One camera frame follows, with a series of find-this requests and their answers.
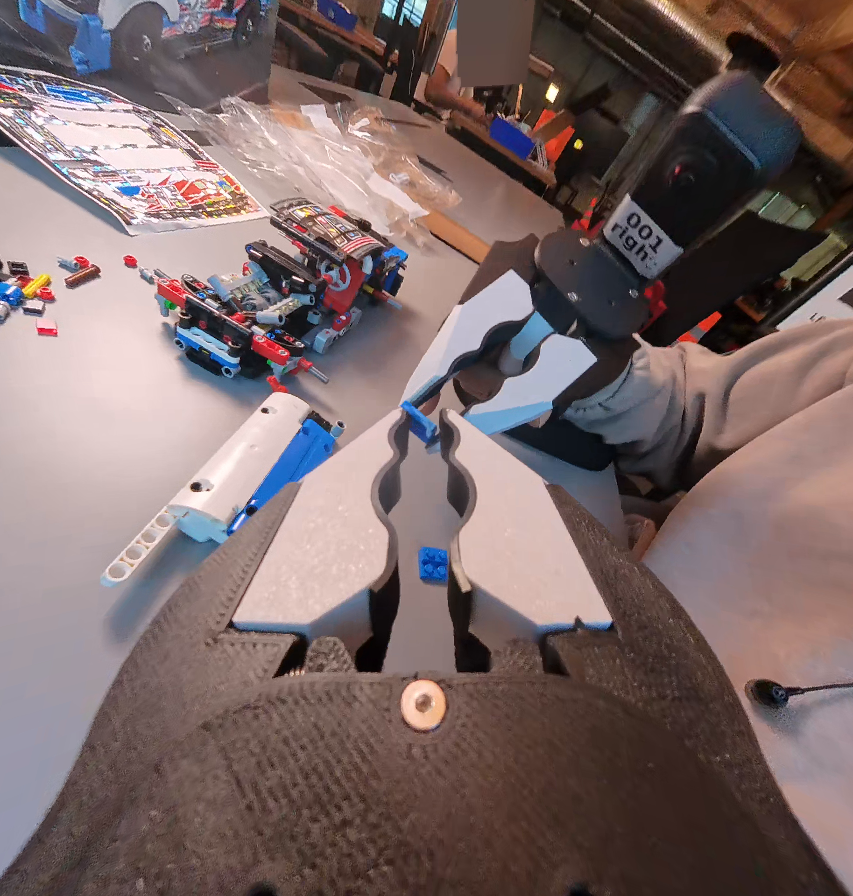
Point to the lego set box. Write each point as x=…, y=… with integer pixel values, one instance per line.
x=48, y=35

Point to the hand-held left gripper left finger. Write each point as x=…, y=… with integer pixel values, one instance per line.
x=314, y=553

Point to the brown lego axle connector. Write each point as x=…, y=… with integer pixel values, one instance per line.
x=83, y=276

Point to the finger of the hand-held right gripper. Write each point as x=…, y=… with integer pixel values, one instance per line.
x=545, y=378
x=479, y=322

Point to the blue square lego plate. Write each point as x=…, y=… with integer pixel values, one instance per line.
x=432, y=564

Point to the empty clear plastic bags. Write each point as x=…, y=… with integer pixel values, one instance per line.
x=314, y=161

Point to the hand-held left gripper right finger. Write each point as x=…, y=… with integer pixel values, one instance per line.
x=531, y=553

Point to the partly built lego car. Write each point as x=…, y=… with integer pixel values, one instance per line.
x=328, y=280

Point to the lego sticker sheet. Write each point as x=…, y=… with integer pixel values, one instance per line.
x=118, y=154

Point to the white and blue lego panel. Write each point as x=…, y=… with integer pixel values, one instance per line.
x=258, y=444

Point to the person's beige sweatshirt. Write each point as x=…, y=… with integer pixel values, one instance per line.
x=783, y=560

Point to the person's right forearm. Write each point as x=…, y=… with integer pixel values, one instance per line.
x=713, y=399

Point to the brown cardboard piece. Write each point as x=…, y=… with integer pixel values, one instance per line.
x=458, y=238

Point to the blue storage bin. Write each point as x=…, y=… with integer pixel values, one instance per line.
x=510, y=131

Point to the small blue lego piece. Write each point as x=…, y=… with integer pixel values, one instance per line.
x=418, y=420

